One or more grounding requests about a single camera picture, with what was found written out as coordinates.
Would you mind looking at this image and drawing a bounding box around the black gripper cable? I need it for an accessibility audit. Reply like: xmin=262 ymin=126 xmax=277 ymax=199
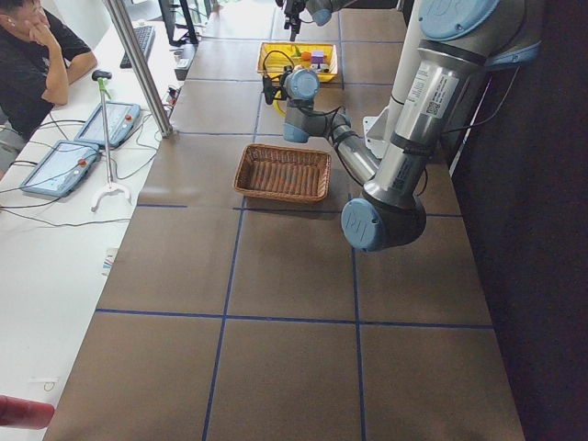
xmin=261 ymin=50 xmax=295 ymax=120

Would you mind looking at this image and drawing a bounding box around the toy carrot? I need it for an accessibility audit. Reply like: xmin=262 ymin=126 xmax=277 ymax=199
xmin=292 ymin=45 xmax=311 ymax=62

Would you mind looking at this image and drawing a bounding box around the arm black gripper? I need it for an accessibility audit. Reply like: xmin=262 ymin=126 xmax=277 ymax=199
xmin=283 ymin=0 xmax=304 ymax=41

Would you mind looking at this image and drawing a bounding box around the far teach pendant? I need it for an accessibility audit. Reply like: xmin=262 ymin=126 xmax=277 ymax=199
xmin=74 ymin=102 xmax=141 ymax=148

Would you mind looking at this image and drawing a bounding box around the seated person black shirt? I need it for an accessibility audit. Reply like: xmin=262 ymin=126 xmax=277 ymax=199
xmin=1 ymin=1 xmax=97 ymax=140

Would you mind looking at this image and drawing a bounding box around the purple foam block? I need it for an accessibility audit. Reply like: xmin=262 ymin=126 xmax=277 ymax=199
xmin=311 ymin=50 xmax=325 ymax=65

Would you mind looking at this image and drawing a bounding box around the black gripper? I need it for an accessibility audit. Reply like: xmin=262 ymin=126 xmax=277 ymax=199
xmin=262 ymin=75 xmax=284 ymax=105

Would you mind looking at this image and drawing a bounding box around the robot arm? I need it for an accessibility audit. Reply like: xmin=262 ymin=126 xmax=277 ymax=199
xmin=275 ymin=0 xmax=355 ymax=42
xmin=263 ymin=1 xmax=545 ymax=252

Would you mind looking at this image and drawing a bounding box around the near teach pendant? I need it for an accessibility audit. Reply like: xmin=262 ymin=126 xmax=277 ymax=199
xmin=19 ymin=140 xmax=100 ymax=198

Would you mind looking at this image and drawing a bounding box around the yellow plastic basket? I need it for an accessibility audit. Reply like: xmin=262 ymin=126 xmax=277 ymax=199
xmin=257 ymin=41 xmax=339 ymax=83

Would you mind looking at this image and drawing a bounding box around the brown wicker basket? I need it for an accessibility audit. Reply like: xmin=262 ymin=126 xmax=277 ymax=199
xmin=233 ymin=143 xmax=332 ymax=204

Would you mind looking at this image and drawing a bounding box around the black keyboard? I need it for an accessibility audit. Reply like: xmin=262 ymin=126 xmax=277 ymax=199
xmin=119 ymin=25 xmax=156 ymax=69

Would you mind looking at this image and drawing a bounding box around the reacher grabber tool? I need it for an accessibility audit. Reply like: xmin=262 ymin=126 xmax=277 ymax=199
xmin=91 ymin=70 xmax=131 ymax=212

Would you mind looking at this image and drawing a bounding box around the teach pendant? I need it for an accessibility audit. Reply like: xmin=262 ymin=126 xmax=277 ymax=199
xmin=19 ymin=140 xmax=100 ymax=198
xmin=74 ymin=102 xmax=141 ymax=148

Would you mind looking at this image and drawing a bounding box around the red cylinder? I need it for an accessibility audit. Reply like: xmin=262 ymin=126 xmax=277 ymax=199
xmin=1 ymin=395 xmax=55 ymax=430

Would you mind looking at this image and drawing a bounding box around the aluminium frame post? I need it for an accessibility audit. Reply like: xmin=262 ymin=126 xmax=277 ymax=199
xmin=104 ymin=0 xmax=173 ymax=139

